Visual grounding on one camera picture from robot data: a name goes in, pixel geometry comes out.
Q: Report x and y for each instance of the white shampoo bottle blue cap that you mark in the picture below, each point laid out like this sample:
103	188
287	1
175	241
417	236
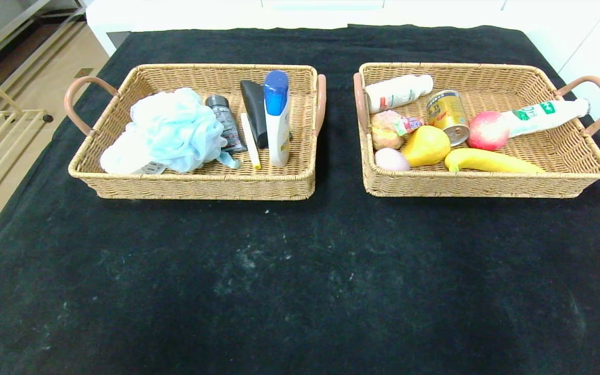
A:
278	130

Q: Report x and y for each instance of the black tablecloth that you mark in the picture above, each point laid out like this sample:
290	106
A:
300	286

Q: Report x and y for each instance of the white bottle with red label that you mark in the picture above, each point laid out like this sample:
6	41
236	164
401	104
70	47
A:
396	94

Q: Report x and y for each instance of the yellow banana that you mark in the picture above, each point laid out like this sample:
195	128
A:
492	161

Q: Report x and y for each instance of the beige wooden rack on wheels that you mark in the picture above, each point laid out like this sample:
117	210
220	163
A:
19	111

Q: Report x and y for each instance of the white cabinet front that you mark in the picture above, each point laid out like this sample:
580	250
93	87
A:
591	52

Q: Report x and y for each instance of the black squeeze tube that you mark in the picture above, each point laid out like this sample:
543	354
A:
254	104

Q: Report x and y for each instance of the brown floor outlet plate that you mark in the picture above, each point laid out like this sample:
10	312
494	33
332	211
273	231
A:
84	73

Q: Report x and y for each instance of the white marker yellow cap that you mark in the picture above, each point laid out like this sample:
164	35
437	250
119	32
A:
251	144

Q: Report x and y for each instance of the pale pink round ball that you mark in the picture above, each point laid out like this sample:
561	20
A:
391	160

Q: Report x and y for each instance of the yellow pear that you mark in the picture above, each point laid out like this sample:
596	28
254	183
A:
425	147

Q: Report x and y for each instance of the red Hi-Chew candy pack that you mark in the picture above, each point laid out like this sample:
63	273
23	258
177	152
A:
409	125

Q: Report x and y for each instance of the white round plastic container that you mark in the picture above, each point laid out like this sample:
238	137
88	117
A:
121	157

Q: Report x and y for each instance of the white table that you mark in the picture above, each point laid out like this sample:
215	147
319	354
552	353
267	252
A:
117	15

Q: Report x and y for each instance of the grey squeeze tube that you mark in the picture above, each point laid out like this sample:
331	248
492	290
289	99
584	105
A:
227	125

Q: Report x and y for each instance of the light blue bath loofah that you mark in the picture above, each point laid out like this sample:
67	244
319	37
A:
175	128

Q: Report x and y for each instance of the pink peach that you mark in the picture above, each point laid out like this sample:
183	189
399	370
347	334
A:
488	131

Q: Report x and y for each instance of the gold drink can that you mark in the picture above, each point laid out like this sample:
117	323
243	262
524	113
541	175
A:
447	113

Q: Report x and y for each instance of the white milk bottle green label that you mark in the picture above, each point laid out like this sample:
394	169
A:
545	115

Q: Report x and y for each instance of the pink cream puff bun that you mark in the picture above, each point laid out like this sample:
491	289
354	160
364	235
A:
385	133

